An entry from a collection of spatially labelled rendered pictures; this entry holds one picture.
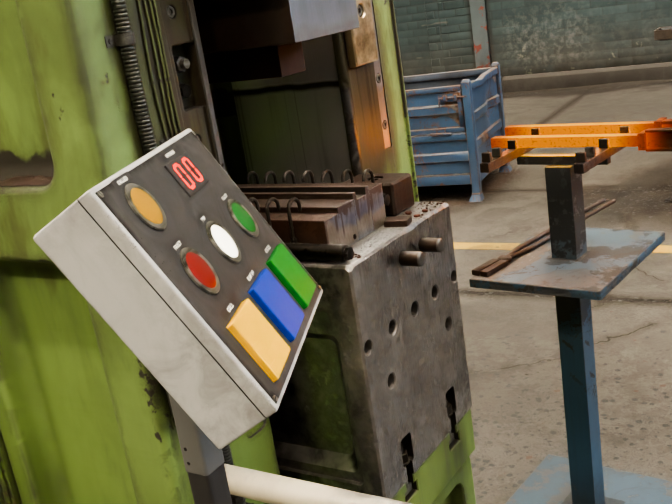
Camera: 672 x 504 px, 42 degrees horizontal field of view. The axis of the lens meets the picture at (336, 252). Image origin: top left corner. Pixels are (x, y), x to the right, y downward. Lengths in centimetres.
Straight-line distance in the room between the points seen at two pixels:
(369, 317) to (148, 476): 44
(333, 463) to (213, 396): 78
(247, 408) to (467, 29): 880
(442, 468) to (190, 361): 99
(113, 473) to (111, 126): 65
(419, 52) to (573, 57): 168
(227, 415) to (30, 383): 84
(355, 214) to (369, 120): 37
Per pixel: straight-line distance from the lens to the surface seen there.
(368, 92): 185
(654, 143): 190
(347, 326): 145
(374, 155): 186
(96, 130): 127
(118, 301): 87
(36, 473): 175
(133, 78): 130
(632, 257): 200
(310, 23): 144
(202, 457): 111
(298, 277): 111
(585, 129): 207
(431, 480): 175
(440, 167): 533
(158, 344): 87
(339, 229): 149
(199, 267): 91
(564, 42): 926
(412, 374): 162
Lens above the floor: 135
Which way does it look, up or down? 17 degrees down
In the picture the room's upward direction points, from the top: 9 degrees counter-clockwise
